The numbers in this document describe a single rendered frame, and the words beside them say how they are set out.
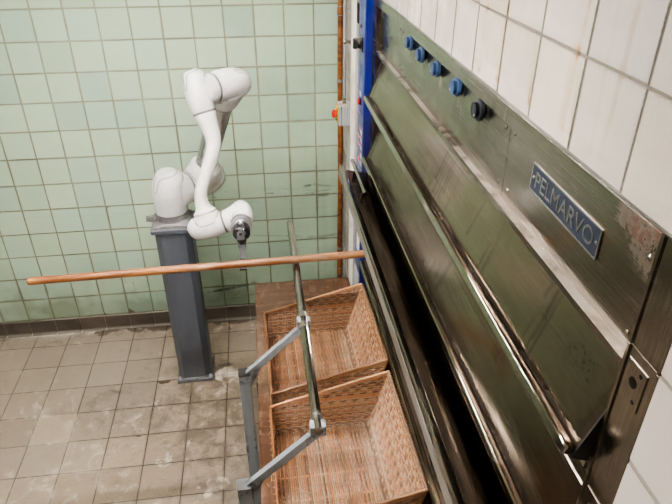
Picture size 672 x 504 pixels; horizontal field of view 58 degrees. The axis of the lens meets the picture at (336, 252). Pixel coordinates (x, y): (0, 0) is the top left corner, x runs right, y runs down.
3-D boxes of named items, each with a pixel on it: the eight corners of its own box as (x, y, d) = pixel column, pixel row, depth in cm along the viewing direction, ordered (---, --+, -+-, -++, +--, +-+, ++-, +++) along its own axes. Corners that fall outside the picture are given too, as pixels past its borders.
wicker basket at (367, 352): (362, 327, 300) (364, 280, 286) (387, 410, 252) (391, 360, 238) (264, 336, 294) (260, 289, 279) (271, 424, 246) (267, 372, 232)
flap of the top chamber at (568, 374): (372, 102, 244) (391, 54, 235) (583, 457, 92) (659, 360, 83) (362, 99, 243) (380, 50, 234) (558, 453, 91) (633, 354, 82)
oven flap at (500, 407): (370, 162, 258) (388, 119, 249) (552, 558, 106) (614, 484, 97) (361, 159, 257) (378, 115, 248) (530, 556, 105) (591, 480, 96)
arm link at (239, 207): (256, 229, 268) (228, 238, 268) (255, 213, 281) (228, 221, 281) (248, 208, 262) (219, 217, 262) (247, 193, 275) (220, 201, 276)
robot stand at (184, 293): (180, 360, 366) (154, 212, 314) (214, 356, 368) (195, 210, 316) (177, 383, 348) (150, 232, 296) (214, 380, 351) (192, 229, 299)
